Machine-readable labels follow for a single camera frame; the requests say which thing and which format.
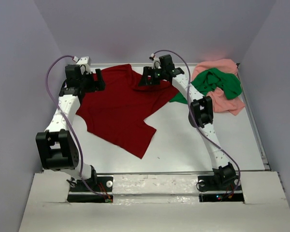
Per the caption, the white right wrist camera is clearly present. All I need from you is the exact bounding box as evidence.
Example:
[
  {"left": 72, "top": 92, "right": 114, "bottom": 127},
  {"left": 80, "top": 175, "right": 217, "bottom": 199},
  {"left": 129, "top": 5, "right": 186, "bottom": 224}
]
[{"left": 149, "top": 53, "right": 161, "bottom": 69}]

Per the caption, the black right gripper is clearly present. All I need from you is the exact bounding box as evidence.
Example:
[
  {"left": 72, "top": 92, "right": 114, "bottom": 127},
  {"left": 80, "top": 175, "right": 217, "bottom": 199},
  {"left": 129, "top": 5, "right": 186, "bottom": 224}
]
[{"left": 137, "top": 66, "right": 166, "bottom": 86}]

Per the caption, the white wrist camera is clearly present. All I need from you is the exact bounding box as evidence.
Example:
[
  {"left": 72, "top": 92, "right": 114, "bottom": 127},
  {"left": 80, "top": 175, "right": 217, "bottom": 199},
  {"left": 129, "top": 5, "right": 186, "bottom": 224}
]
[
  {"left": 72, "top": 56, "right": 91, "bottom": 74},
  {"left": 149, "top": 53, "right": 161, "bottom": 69}
]

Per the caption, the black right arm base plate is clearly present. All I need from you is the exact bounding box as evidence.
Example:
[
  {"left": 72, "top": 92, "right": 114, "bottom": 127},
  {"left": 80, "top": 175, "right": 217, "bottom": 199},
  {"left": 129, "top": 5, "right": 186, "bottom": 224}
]
[{"left": 196, "top": 175, "right": 245, "bottom": 203}]

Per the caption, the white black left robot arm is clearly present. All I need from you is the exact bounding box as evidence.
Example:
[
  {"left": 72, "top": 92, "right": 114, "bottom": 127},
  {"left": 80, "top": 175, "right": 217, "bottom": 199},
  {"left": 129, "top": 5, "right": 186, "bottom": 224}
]
[{"left": 36, "top": 64, "right": 105, "bottom": 191}]

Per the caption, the white front cover board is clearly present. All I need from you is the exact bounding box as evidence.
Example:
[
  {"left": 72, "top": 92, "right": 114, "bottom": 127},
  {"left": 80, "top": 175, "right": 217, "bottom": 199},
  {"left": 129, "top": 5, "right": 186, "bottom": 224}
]
[{"left": 20, "top": 171, "right": 290, "bottom": 232}]

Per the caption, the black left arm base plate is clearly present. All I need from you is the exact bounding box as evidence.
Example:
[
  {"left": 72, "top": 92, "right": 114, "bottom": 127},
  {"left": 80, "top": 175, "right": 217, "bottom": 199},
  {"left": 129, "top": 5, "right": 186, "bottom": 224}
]
[{"left": 66, "top": 175, "right": 114, "bottom": 203}]

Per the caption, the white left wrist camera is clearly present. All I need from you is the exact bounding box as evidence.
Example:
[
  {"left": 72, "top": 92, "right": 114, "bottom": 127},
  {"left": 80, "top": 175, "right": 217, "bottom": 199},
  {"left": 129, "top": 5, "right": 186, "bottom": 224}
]
[{"left": 72, "top": 56, "right": 91, "bottom": 74}]

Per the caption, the red t-shirt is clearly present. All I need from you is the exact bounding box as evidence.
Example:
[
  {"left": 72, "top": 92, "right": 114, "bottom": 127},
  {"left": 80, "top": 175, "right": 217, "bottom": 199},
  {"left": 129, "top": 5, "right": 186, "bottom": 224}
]
[{"left": 77, "top": 64, "right": 178, "bottom": 159}]

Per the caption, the pink t-shirt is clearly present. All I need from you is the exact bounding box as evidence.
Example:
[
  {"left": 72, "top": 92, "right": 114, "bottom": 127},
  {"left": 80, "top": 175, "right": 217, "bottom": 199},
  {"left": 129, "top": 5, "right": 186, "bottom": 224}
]
[{"left": 191, "top": 59, "right": 245, "bottom": 116}]

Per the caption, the aluminium right table rail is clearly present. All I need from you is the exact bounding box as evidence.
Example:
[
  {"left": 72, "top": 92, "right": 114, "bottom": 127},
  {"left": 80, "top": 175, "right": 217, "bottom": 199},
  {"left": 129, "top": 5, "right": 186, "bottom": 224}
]
[{"left": 236, "top": 64, "right": 271, "bottom": 171}]

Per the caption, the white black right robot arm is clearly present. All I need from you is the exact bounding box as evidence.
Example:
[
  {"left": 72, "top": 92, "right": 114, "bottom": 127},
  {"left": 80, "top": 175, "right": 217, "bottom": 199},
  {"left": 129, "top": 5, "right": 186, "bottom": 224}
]
[{"left": 139, "top": 53, "right": 236, "bottom": 189}]

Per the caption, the green t-shirt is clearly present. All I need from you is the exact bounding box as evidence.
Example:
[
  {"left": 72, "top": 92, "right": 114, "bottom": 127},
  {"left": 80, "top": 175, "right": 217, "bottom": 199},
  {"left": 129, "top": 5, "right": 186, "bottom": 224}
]
[{"left": 170, "top": 68, "right": 242, "bottom": 103}]

